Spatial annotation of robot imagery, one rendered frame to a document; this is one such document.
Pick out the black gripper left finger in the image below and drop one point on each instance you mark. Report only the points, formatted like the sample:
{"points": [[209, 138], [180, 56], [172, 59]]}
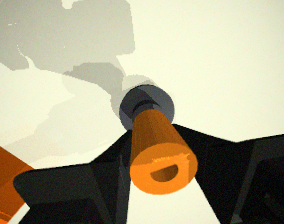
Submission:
{"points": [[106, 180]]}

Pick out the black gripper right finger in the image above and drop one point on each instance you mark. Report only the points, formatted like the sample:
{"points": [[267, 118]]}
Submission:
{"points": [[226, 168]]}

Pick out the orange knob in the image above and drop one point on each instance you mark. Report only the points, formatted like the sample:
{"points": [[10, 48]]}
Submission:
{"points": [[161, 161]]}

